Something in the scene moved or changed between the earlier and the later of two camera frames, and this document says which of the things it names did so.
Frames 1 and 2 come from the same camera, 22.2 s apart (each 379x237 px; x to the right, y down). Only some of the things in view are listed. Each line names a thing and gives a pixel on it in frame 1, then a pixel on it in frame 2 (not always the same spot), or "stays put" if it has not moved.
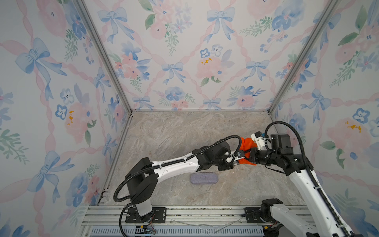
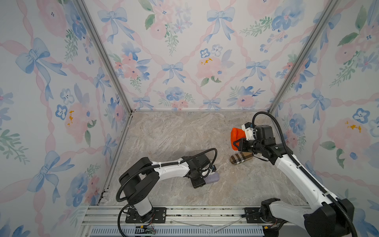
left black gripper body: x=221 y=164 -> x=197 y=180
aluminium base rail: x=201 y=221 stays put
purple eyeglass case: x=204 y=177 stays put
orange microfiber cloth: x=246 y=144 -> x=237 y=134
